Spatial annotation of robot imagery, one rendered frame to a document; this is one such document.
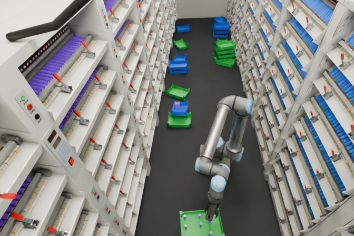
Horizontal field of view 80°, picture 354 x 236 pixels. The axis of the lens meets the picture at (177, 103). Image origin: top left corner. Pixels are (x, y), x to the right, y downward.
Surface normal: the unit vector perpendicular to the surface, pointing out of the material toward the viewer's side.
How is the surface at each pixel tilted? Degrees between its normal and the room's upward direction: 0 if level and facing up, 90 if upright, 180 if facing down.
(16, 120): 90
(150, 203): 0
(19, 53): 90
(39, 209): 15
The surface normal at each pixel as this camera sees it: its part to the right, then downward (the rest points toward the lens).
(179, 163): -0.06, -0.73
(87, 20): -0.07, 0.69
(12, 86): 1.00, 0.00
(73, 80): 0.21, -0.70
